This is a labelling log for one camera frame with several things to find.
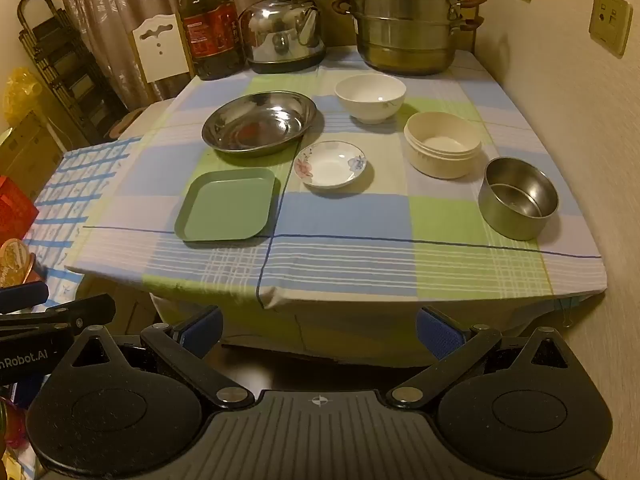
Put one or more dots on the large wall socket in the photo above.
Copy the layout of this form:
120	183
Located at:
610	20

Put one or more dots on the clear lidded food cup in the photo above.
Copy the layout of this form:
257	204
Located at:
17	262

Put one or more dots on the stainless steel steamer pot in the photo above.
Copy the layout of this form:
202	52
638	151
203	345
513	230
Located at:
407	30

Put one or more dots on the large shallow steel plate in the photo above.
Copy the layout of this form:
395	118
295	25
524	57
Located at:
260	122

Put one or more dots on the green square plate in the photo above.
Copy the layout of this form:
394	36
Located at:
225	205

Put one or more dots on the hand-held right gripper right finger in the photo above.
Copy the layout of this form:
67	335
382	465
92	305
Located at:
440	335

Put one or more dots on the cardboard box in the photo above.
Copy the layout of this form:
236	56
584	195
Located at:
27	155

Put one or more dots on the cream plastic bowl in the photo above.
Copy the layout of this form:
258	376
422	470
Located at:
440	155

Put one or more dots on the beige curtain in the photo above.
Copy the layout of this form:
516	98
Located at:
110	5

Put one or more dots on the black folding rack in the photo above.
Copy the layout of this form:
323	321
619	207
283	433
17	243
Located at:
60	60

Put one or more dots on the checked pastel tablecloth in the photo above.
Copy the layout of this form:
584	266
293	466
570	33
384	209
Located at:
350	240

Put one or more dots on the floral white saucer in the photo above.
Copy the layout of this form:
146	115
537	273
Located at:
332	165

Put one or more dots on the white ceramic bowl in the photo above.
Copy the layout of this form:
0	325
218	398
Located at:
370	97

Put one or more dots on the red box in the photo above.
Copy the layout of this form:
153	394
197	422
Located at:
15	215

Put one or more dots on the yellow plastic bag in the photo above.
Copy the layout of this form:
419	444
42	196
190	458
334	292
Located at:
22	92

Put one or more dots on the stainless steel kettle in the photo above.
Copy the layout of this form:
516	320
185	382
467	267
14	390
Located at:
282	35

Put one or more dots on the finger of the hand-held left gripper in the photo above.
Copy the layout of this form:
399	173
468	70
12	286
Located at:
75	311
25	296

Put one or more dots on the brown wooden board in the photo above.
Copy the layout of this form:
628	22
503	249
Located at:
325	20

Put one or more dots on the white chair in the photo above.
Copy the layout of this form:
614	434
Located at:
165	65

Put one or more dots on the stainless steel bowl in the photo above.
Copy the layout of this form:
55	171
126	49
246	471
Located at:
515	210

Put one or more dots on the blue grid cloth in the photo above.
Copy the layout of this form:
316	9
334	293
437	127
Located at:
75	200

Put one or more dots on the cooking oil bottle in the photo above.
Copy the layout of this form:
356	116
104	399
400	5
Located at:
210	35

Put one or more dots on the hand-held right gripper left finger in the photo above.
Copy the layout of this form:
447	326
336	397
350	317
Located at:
202	335

